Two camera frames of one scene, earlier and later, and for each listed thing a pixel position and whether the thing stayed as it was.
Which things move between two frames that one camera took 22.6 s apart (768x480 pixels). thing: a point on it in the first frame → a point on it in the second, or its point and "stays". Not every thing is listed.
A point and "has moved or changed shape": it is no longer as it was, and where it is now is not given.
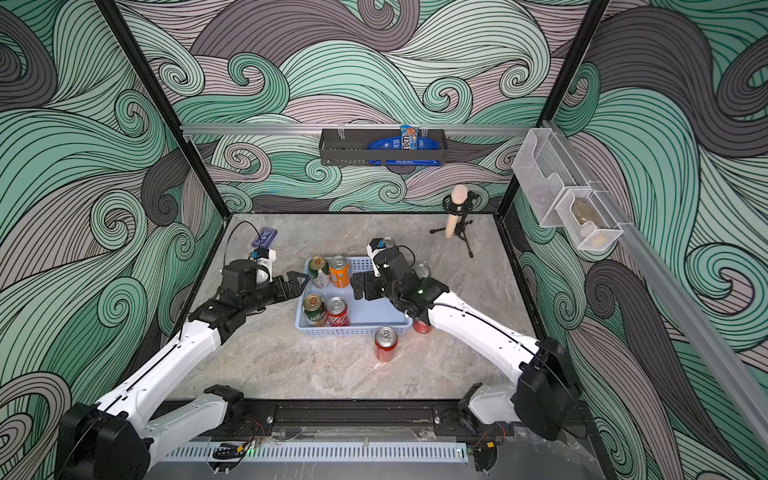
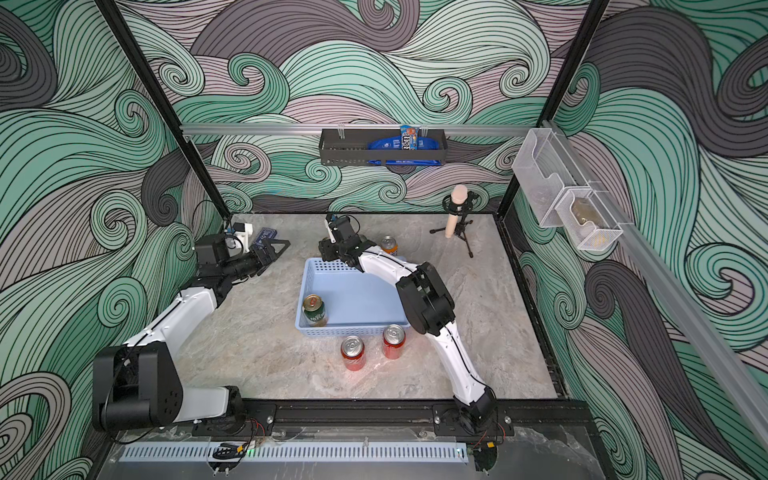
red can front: x=386 y=340 has moved or changed shape
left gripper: x=294 y=291 → x=269 y=255
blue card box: x=265 y=238 stays
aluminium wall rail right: x=749 y=403 stays
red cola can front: x=337 y=312 → x=353 y=351
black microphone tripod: x=460 y=210 stays
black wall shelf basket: x=349 y=147 stays
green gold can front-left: x=314 y=311 stays
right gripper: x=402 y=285 → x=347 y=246
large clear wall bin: x=543 y=168 stays
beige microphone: x=459 y=195 stays
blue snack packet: x=409 y=139 stays
